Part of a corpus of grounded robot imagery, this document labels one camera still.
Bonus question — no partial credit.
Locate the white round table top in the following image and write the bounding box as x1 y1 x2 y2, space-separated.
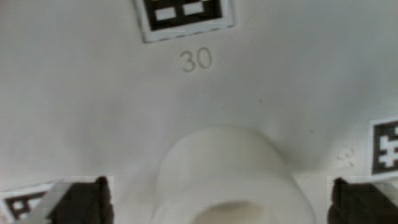
0 0 398 224

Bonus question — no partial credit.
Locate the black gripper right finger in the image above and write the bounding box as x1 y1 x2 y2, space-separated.
327 178 398 224

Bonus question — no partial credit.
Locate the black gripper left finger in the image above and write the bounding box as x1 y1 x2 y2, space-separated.
25 175 115 224

